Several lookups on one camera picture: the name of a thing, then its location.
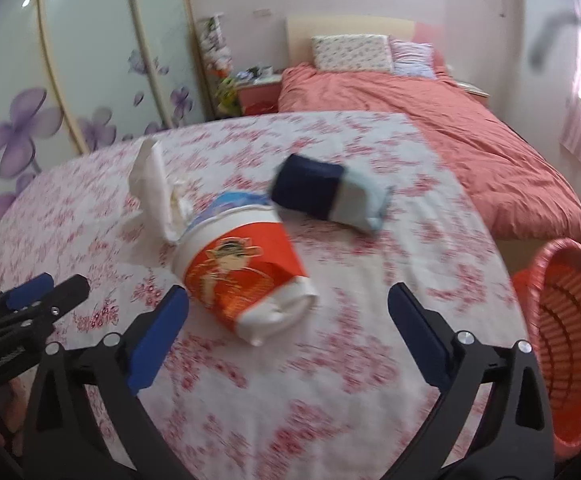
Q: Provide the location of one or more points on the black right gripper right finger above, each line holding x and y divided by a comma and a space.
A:
514, 439

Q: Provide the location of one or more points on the blue tissue pack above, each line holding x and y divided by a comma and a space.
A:
238, 202

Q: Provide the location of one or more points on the striped pink pillow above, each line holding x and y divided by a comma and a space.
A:
412, 59

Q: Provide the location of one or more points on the salmon pink duvet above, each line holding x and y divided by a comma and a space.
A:
517, 192

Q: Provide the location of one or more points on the navy grey folded sock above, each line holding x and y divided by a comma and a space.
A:
331, 192

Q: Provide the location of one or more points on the pink bedside table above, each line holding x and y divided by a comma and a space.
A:
260, 96

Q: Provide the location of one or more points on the red instant noodle cup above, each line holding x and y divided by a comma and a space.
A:
242, 266

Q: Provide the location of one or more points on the white tissue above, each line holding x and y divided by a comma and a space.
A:
163, 199

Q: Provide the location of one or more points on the right bedside table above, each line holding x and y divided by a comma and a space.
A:
474, 92

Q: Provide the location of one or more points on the wardrobe with purple flowers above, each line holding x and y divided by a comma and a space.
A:
80, 75

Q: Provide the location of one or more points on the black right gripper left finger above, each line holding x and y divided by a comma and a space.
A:
62, 437

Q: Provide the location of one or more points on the floral white pillow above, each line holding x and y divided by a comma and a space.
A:
352, 53

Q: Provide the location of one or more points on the floral pink white bedsheet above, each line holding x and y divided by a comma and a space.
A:
288, 365

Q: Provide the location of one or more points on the red plastic laundry basket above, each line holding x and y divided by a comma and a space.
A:
549, 292

